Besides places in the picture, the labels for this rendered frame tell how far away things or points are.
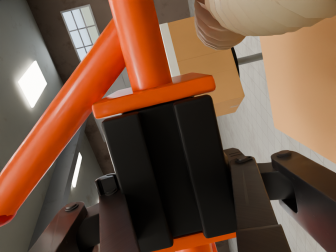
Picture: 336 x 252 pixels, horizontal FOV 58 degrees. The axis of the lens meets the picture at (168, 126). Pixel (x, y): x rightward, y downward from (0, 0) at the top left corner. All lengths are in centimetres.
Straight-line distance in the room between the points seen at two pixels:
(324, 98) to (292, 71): 6
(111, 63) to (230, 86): 175
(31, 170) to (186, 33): 188
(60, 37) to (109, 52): 877
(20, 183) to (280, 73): 26
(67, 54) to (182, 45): 723
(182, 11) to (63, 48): 338
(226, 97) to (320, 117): 161
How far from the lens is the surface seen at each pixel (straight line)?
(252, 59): 219
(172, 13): 865
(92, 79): 17
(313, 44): 27
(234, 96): 189
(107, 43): 17
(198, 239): 17
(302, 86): 30
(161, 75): 15
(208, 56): 197
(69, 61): 911
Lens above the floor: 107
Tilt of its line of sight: 1 degrees up
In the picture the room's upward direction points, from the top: 103 degrees counter-clockwise
